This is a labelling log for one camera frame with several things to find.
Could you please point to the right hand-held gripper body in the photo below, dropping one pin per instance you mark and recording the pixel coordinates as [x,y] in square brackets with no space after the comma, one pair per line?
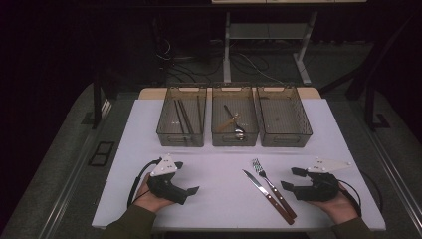
[318,191]

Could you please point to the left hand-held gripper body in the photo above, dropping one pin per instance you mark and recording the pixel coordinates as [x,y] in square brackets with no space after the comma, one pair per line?
[166,189]

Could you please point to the smoky clear plastic bin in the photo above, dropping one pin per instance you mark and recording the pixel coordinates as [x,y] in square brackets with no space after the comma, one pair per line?
[166,116]
[247,106]
[283,114]

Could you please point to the steel spoon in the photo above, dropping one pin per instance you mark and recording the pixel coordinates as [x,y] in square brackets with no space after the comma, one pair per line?
[239,132]

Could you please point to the person's left hand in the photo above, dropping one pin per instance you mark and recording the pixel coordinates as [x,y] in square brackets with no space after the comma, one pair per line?
[149,200]

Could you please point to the person's right hand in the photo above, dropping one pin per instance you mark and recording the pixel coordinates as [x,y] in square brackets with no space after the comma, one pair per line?
[341,210]

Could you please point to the black metal stand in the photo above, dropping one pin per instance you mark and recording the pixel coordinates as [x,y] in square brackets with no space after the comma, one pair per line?
[369,106]
[97,106]

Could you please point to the white metal-framed desk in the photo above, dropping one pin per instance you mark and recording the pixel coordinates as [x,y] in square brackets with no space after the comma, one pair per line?
[226,49]

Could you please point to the aluminium floor rail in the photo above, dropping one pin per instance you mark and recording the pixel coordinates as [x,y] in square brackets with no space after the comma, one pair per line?
[398,176]
[70,181]

